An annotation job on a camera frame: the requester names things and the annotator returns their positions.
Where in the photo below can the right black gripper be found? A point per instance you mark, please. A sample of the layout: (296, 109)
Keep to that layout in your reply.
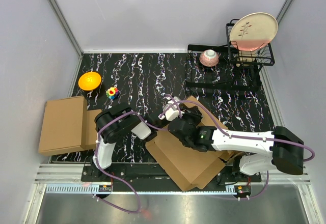
(193, 112)

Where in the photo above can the brown cardboard box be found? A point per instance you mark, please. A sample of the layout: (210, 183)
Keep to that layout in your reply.
(188, 168)
(68, 126)

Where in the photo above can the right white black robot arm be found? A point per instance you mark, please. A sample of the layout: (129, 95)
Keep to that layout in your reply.
(278, 149)

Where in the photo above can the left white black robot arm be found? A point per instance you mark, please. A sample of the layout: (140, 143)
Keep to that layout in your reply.
(114, 123)

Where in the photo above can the closed brown cardboard box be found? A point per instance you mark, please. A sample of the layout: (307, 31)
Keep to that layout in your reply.
(68, 126)

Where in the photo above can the colourful flower toy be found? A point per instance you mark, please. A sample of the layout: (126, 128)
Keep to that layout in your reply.
(112, 93)

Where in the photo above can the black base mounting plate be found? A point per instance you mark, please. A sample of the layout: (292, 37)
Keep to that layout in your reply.
(128, 171)

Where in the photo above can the orange bowl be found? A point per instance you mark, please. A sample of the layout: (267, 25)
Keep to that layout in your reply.
(89, 81)

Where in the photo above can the pink patterned ceramic bowl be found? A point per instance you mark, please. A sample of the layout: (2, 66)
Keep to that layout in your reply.
(209, 58)

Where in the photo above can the beige cup in rack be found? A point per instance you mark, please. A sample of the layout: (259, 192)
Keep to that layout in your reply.
(245, 58)

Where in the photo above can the beige plate with leaf pattern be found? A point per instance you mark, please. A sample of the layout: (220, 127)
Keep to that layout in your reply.
(253, 31)

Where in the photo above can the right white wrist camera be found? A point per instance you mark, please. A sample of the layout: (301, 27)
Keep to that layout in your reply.
(171, 113)

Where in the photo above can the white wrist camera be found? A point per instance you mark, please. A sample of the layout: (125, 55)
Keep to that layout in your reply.
(172, 101)
(171, 113)

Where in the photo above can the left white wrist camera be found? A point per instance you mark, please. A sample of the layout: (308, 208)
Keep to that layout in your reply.
(172, 101)

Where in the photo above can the black wire dish rack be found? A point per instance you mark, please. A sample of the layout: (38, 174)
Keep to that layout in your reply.
(225, 75)

